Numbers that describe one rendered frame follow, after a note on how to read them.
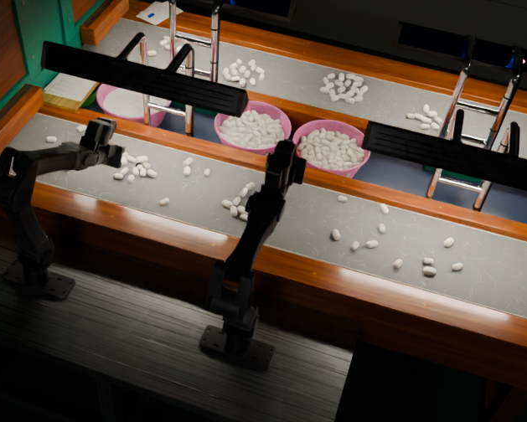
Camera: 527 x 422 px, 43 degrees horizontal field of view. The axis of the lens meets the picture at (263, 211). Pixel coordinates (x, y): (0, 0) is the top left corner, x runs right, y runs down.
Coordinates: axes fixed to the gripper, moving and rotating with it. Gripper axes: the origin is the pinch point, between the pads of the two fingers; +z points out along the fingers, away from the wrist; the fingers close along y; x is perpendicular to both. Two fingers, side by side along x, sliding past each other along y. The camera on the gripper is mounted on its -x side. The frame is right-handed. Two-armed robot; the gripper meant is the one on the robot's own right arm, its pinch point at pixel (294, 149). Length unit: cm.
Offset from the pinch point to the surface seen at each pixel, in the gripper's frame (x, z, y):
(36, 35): 10, 32, 99
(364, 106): 32, 72, -10
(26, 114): 25, 10, 91
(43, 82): 27, 30, 97
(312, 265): 30.8, -10.4, -12.2
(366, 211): 32.9, 19.4, -22.2
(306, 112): 30, 57, 9
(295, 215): 33.1, 8.8, -1.8
